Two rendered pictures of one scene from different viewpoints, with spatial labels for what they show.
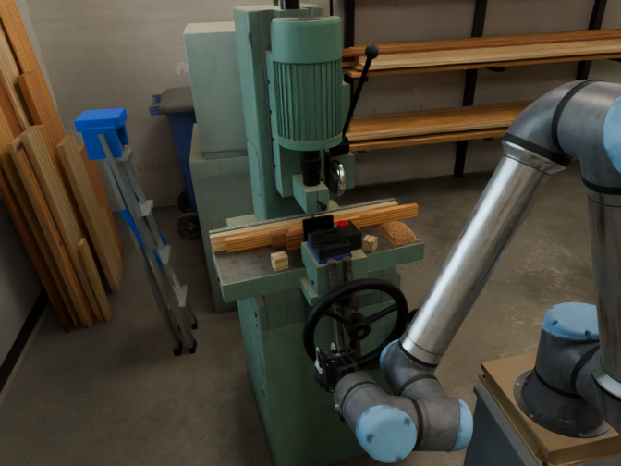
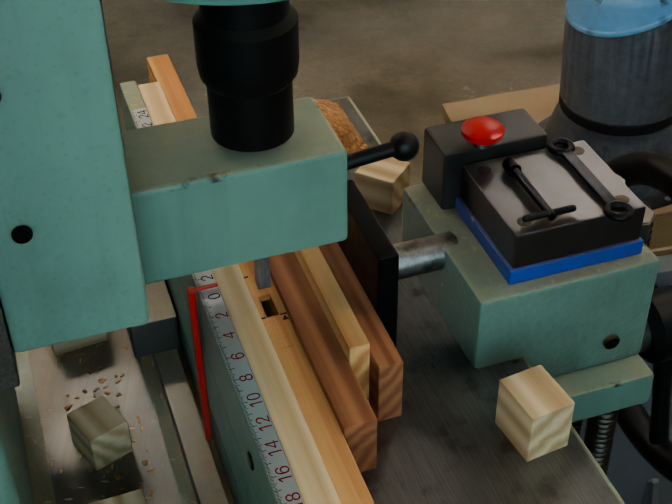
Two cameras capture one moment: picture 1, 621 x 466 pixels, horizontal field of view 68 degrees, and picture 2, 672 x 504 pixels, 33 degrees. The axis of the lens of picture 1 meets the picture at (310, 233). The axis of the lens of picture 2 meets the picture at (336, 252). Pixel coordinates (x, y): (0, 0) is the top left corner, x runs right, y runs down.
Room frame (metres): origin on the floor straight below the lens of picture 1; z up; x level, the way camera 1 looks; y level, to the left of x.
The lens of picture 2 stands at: (1.19, 0.57, 1.45)
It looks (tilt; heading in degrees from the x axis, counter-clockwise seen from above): 39 degrees down; 269
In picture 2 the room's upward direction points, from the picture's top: 1 degrees counter-clockwise
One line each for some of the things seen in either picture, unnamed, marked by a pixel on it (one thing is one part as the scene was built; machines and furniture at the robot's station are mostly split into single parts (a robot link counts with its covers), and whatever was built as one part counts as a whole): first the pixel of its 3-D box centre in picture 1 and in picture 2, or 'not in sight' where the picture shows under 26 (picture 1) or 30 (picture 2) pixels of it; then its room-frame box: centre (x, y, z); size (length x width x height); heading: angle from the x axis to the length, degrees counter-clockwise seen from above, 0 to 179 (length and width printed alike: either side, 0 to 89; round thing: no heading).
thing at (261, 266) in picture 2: not in sight; (261, 256); (1.22, -0.01, 0.97); 0.01 x 0.01 x 0.05; 17
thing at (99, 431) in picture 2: not in sight; (99, 432); (1.35, 0.00, 0.82); 0.04 x 0.03 x 0.03; 128
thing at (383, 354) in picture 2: (313, 237); (347, 310); (1.17, -0.01, 0.93); 0.17 x 0.02 x 0.05; 107
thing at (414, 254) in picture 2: (322, 236); (404, 259); (1.13, -0.03, 0.95); 0.09 x 0.07 x 0.09; 107
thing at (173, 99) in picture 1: (211, 160); not in sight; (3.05, 0.68, 0.48); 0.64 x 0.54 x 0.97; 102
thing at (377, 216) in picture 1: (326, 226); (248, 278); (1.24, -0.05, 0.92); 0.62 x 0.02 x 0.04; 107
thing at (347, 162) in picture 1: (338, 169); not in sight; (1.45, -0.10, 1.02); 0.09 x 0.07 x 0.12; 107
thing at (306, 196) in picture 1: (310, 194); (225, 196); (1.24, -0.01, 1.03); 0.14 x 0.07 x 0.09; 17
